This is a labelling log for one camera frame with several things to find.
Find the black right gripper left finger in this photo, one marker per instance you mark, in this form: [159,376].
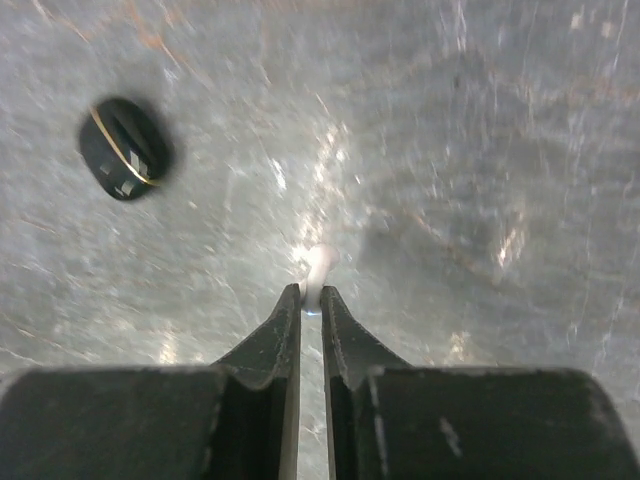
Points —
[236,418]

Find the black earbud charging case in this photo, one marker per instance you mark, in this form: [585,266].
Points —
[125,147]

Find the white clip earbud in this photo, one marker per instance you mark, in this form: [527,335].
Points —
[322,258]

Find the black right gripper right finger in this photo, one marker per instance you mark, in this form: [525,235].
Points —
[389,419]

